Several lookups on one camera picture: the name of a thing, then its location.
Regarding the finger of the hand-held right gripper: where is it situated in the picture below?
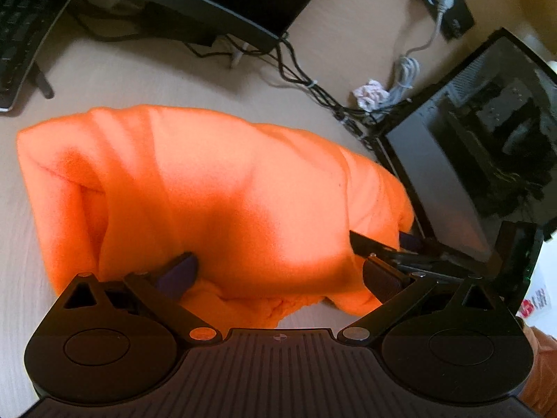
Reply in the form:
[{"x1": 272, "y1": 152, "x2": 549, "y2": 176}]
[
  {"x1": 398, "y1": 232, "x2": 445, "y2": 257},
  {"x1": 349, "y1": 230, "x2": 440, "y2": 271}
]

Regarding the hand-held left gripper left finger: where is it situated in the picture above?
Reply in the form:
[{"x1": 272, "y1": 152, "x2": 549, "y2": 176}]
[{"x1": 56, "y1": 251, "x2": 222, "y2": 346}]

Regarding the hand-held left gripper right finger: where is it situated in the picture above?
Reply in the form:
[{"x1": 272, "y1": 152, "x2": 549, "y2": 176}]
[{"x1": 338, "y1": 254, "x2": 512, "y2": 346}]

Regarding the orange fleece garment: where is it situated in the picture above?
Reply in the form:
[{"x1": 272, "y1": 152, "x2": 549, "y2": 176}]
[{"x1": 16, "y1": 103, "x2": 415, "y2": 329}]

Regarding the person's right forearm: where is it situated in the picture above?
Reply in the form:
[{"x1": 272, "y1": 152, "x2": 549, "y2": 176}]
[{"x1": 517, "y1": 326, "x2": 557, "y2": 418}]

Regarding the black glass-sided computer case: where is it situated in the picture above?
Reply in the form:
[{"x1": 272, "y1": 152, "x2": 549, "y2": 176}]
[{"x1": 373, "y1": 28, "x2": 557, "y2": 267}]

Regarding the crumpled white tissue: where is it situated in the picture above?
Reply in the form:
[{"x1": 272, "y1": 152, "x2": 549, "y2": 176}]
[{"x1": 351, "y1": 79, "x2": 391, "y2": 112}]

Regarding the black keyboard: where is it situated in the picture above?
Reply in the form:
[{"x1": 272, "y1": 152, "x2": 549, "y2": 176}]
[{"x1": 0, "y1": 0, "x2": 74, "y2": 115}]

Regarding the white cable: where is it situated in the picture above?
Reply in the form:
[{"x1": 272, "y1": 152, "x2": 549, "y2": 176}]
[{"x1": 378, "y1": 0, "x2": 454, "y2": 111}]

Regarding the black cable bundle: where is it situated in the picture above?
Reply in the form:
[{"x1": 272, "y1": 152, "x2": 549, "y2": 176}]
[{"x1": 186, "y1": 34, "x2": 386, "y2": 151}]

